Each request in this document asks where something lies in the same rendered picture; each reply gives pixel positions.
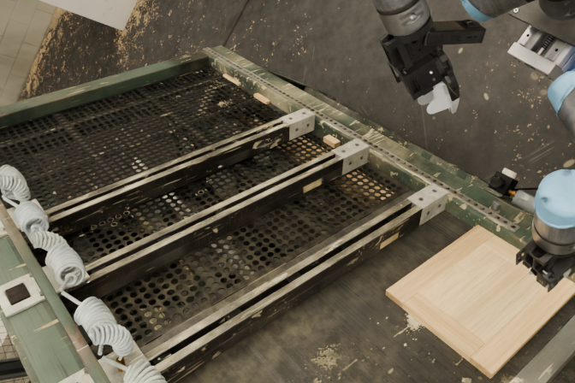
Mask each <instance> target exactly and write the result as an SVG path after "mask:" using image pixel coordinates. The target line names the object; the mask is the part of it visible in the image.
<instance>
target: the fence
mask: <svg viewBox="0 0 575 383"><path fill-rule="evenodd" d="M574 356H575V316H574V317H573V318H572V319H571V320H570V321H569V322H568V323H567V324H566V325H565V326H564V327H563V328H562V329H561V330H560V331H559V332H558V333H557V334H556V335H555V336H554V337H553V338H552V339H551V340H550V341H549V342H548V343H547V344H546V345H545V346H544V347H543V348H542V349H541V350H540V351H539V352H538V353H537V354H536V355H535V356H534V358H533V359H532V360H531V361H530V362H529V363H528V364H527V365H526V366H525V367H524V368H523V369H522V370H521V371H520V372H519V373H518V374H517V375H516V376H515V377H514V378H513V379H512V381H511V382H510V383H550V382H551V381H552V380H553V379H554V377H555V376H556V375H557V374H558V373H559V372H560V371H561V370H562V369H563V368H564V367H565V366H566V365H567V364H568V363H569V361H570V360H571V359H572V358H573V357H574Z"/></svg>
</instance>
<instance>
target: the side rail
mask: <svg viewBox="0 0 575 383"><path fill-rule="evenodd" d="M206 67H209V56H207V55H206V54H205V53H203V52H201V51H198V52H194V53H192V54H188V55H185V56H179V57H176V58H173V59H170V60H167V61H164V62H158V63H155V64H152V65H149V66H145V67H142V68H136V69H134V70H130V71H127V72H124V73H120V74H115V75H112V76H109V77H105V78H102V79H99V80H94V81H91V82H87V83H84V84H81V85H76V86H72V87H69V88H66V89H62V90H60V91H54V92H51V93H47V94H44V95H41V96H38V97H32V98H29V99H26V100H23V101H19V102H17V103H11V104H8V105H4V106H2V107H0V129H1V128H4V127H9V126H12V125H14V124H18V123H21V122H23V121H29V120H31V119H35V118H38V117H40V116H44V115H48V114H52V113H55V112H57V111H61V110H64V109H69V108H72V107H74V106H78V105H81V104H83V103H89V102H91V101H95V100H98V99H100V98H104V97H108V96H112V95H115V94H117V93H121V92H124V91H129V90H132V89H134V88H138V87H141V86H143V85H149V84H151V83H155V82H158V81H160V80H166V79H168V78H172V77H175V76H177V75H181V74H185V73H189V72H192V71H194V70H198V69H201V68H206Z"/></svg>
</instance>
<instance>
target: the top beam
mask: <svg viewBox="0 0 575 383"><path fill-rule="evenodd" d="M29 273H30V271H29V269H28V267H27V265H26V264H25V262H24V261H23V259H22V257H21V255H20V253H19V251H18V250H17V249H16V247H15V245H14V243H13V241H12V239H11V238H10V236H9V235H6V236H3V237H1V238H0V286H2V285H4V284H6V283H8V282H10V281H12V280H15V279H18V278H20V277H22V276H24V275H26V274H29ZM0 318H1V320H2V322H3V325H4V327H5V329H6V331H7V333H8V335H9V337H10V339H11V341H12V344H13V346H14V348H15V350H16V352H17V354H18V356H19V358H20V360H21V363H22V365H23V367H24V369H25V370H26V373H27V376H28V378H29V380H30V381H31V383H58V382H60V381H62V380H64V379H66V378H68V377H69V376H70V375H72V374H75V373H77V372H79V371H80V370H82V369H83V368H85V366H84V364H83V362H82V361H81V360H80V357H79V356H78V354H77V352H76V350H75V349H74V347H73V346H72V344H71V342H70V340H69V339H68V336H67V334H66V333H65V332H64V330H63V328H62V326H61V324H60V322H59V321H58V319H57V318H56V316H55V314H54V312H53V311H52V309H51V307H50V305H49V304H48V302H47V300H46V299H45V300H44V301H42V302H40V303H37V304H35V305H33V306H32V307H30V308H28V309H25V310H23V311H21V312H19V313H17V314H15V315H12V316H10V317H8V318H7V317H6V315H5V314H4V312H3V309H2V307H1V305H0Z"/></svg>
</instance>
